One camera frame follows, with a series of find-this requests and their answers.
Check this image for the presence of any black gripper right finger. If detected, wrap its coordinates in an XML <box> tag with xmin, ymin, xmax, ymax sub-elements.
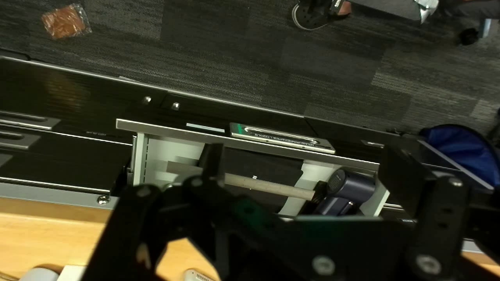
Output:
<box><xmin>378</xmin><ymin>146</ymin><xmax>500</xmax><ymax>281</ymax></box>

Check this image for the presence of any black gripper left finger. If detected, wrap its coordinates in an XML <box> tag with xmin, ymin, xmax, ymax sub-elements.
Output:
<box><xmin>83</xmin><ymin>144</ymin><xmax>245</xmax><ymax>281</ymax></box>

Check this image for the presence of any white open drawer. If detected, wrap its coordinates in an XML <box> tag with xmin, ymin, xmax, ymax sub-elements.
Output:
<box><xmin>115</xmin><ymin>119</ymin><xmax>390</xmax><ymax>218</ymax></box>

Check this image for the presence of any blue bag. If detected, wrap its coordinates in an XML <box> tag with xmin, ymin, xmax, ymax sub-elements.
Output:
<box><xmin>419</xmin><ymin>124</ymin><xmax>500</xmax><ymax>190</ymax></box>

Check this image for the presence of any dark blue cylindrical object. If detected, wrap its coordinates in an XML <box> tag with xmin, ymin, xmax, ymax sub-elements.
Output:
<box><xmin>314</xmin><ymin>169</ymin><xmax>375</xmax><ymax>218</ymax></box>

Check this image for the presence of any orange snack packet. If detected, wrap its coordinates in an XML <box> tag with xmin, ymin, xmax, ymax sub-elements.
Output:
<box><xmin>40</xmin><ymin>4</ymin><xmax>90</xmax><ymax>41</ymax></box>

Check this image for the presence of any black shoe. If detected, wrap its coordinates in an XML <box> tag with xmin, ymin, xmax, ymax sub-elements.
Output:
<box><xmin>290</xmin><ymin>0</ymin><xmax>351</xmax><ymax>32</ymax></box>

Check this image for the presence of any wooden handled tool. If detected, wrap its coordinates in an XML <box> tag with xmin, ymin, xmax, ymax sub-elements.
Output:
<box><xmin>167</xmin><ymin>161</ymin><xmax>314</xmax><ymax>202</ymax></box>

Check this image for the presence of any black cabinet frame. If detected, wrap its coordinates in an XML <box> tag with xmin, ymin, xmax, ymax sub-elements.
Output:
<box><xmin>0</xmin><ymin>58</ymin><xmax>417</xmax><ymax>210</ymax></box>

